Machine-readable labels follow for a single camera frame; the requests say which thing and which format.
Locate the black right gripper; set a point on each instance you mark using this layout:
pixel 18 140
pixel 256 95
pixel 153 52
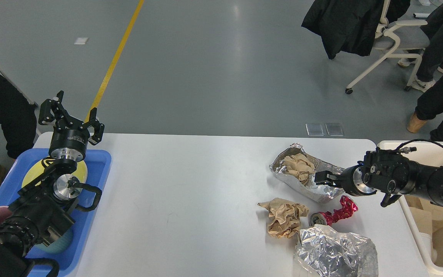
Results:
pixel 351 180

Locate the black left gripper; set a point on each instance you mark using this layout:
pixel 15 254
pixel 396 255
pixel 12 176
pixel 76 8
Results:
pixel 65 142

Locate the paper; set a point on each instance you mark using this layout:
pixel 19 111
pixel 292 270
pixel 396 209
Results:
pixel 299 166

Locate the aluminium foil sheet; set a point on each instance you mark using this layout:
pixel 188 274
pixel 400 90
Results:
pixel 323 251
pixel 318 193

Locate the yellow plate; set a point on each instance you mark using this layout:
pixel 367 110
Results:
pixel 38 168

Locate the brown paper bag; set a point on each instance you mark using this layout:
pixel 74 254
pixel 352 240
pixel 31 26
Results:
pixel 437 211
pixel 423 220

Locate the green grey mug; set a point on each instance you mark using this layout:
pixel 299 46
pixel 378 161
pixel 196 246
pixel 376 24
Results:
pixel 59 245

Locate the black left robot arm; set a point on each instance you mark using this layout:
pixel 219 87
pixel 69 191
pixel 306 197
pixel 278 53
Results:
pixel 42 213

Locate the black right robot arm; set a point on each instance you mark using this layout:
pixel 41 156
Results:
pixel 390 172

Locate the red foil wrapper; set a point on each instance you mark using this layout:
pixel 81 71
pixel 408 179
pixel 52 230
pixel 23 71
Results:
pixel 348 208

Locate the crumpled brown paper ball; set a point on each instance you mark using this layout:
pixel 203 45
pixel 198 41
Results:
pixel 285 217

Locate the person in black clothes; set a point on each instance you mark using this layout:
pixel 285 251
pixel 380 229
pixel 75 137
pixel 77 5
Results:
pixel 14 150

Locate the tan boot right side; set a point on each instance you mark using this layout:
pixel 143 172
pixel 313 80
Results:
pixel 415 124

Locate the black jacket on chair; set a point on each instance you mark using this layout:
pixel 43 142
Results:
pixel 345 25

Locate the white office chair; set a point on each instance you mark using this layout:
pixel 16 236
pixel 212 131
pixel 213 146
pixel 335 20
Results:
pixel 394 39

